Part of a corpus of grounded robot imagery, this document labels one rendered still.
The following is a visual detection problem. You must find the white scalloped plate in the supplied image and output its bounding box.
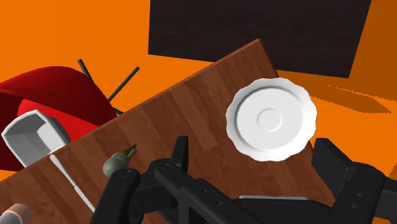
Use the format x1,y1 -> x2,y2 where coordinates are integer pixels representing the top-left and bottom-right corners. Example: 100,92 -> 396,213
225,77 -> 318,162

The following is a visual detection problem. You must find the pale pink cylinder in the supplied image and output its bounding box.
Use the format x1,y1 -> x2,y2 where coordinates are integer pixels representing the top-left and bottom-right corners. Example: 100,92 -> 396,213
0,203 -> 33,224

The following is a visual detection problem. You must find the white knife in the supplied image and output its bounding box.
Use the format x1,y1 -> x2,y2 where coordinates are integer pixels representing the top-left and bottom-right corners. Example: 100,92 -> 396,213
49,154 -> 96,213

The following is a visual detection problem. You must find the white rectangular dish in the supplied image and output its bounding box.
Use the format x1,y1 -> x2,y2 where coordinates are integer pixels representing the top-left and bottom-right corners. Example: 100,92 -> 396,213
1,109 -> 71,168

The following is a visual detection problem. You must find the grey-green pear-shaped shaker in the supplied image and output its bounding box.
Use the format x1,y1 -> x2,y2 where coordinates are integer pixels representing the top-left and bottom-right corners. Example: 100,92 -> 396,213
102,144 -> 138,178

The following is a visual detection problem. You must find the wooden table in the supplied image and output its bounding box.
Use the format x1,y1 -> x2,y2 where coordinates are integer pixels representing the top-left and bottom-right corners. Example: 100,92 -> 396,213
0,38 -> 336,224

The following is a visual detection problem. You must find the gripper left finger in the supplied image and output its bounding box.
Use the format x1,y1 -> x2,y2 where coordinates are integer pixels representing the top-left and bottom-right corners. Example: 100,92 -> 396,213
89,136 -> 265,224

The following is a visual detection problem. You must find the red chair with black legs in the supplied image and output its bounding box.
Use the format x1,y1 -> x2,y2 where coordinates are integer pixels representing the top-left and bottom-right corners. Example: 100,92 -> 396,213
0,59 -> 141,172

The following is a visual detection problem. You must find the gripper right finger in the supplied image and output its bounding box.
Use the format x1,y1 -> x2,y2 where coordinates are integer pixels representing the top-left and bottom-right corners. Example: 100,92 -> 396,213
311,137 -> 397,224

